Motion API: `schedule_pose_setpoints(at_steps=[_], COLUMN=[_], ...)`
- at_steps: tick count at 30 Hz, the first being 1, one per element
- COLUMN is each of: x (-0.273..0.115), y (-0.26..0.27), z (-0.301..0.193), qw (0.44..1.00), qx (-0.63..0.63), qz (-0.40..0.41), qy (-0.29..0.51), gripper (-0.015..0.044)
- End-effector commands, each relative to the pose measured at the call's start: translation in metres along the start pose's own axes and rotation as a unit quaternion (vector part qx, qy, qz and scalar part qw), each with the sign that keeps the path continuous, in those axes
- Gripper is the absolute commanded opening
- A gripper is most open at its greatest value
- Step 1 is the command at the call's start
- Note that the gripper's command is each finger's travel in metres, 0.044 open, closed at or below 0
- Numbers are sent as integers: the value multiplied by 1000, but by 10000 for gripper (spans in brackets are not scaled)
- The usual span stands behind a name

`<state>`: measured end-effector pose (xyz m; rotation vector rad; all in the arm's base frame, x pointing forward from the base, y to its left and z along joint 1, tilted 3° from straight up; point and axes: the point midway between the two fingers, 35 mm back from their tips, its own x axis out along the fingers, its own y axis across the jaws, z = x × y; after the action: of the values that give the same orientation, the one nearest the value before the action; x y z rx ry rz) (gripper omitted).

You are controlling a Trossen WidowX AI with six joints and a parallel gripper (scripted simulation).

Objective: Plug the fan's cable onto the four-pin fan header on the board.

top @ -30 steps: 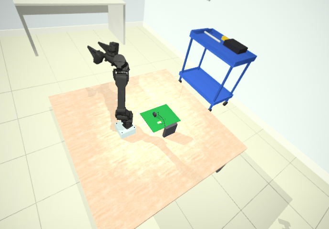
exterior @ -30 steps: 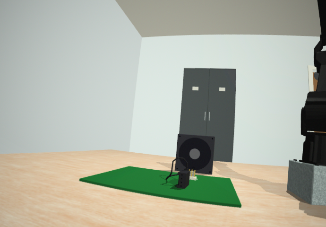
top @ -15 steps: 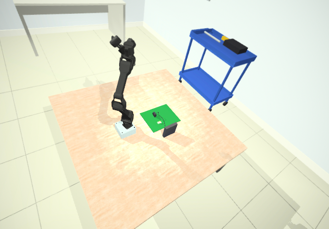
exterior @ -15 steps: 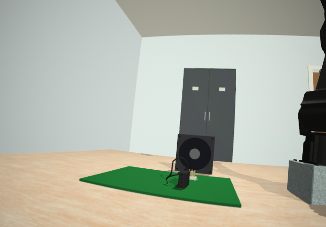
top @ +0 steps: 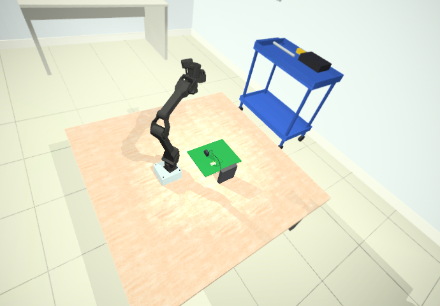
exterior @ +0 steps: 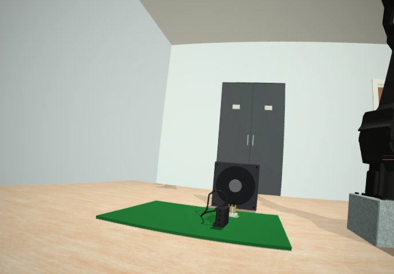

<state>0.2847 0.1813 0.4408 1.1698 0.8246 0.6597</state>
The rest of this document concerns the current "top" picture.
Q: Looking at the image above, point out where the black computer fan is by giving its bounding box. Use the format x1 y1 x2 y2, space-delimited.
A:
217 163 238 184

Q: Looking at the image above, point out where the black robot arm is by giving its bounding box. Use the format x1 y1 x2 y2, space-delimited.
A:
150 62 206 173

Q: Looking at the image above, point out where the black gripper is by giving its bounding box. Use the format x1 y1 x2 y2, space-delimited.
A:
181 59 198 94

